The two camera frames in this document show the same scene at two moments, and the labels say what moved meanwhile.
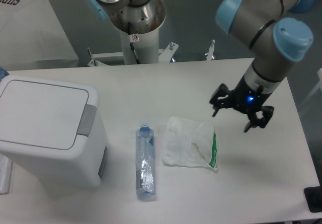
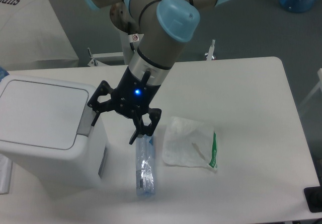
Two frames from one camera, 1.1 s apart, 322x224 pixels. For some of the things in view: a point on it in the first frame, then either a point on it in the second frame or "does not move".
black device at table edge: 313,197 does not move
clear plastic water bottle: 145,154 does not move
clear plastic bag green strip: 188,143 does not move
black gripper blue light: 248,100 → 131,98
